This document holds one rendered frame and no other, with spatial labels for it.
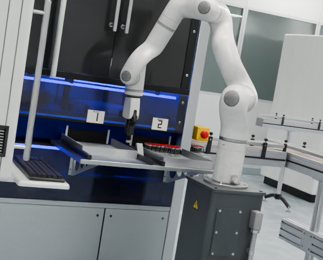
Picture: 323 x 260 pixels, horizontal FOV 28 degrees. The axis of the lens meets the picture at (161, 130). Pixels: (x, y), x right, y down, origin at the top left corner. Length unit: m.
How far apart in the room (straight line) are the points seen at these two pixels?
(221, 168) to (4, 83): 0.95
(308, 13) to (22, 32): 7.26
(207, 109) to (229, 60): 5.92
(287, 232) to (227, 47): 1.44
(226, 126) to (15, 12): 0.96
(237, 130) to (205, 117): 5.95
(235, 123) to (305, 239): 1.20
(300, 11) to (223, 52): 6.62
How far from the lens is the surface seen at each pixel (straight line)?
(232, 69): 2.72
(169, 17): 2.82
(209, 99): 8.61
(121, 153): 2.89
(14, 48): 2.40
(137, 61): 2.79
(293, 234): 3.78
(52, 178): 2.52
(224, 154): 2.69
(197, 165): 2.93
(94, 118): 3.09
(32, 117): 2.44
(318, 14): 9.48
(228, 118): 2.66
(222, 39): 2.72
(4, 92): 2.41
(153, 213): 3.31
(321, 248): 3.59
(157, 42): 2.83
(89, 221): 3.20
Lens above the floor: 1.31
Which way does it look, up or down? 6 degrees down
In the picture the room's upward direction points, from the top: 9 degrees clockwise
